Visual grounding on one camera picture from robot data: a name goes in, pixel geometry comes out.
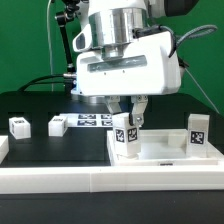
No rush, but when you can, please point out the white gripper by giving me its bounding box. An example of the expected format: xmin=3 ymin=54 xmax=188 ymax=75
xmin=72 ymin=25 xmax=181 ymax=127

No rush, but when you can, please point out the white square table top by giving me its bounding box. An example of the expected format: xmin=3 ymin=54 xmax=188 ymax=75
xmin=107 ymin=129 xmax=224 ymax=166

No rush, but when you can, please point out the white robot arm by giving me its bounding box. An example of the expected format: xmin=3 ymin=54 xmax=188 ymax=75
xmin=73 ymin=0 xmax=199 ymax=126

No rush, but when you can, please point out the white marker base plate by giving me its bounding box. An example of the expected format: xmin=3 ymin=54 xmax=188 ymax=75
xmin=61 ymin=113 xmax=113 ymax=127

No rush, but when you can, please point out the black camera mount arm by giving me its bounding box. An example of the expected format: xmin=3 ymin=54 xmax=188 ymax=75
xmin=55 ymin=0 xmax=80 ymax=94

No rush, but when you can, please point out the black cable bundle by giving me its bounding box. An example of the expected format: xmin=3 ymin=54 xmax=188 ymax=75
xmin=17 ymin=73 xmax=77 ymax=93

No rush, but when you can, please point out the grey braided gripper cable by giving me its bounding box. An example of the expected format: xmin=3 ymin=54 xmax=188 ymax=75
xmin=133 ymin=23 xmax=219 ymax=68

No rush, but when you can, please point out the white U-shaped obstacle wall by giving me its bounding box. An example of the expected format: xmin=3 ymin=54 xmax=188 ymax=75
xmin=0 ymin=133 xmax=224 ymax=195

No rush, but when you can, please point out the thin white cable left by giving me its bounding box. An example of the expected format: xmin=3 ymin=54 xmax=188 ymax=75
xmin=46 ymin=0 xmax=56 ymax=92

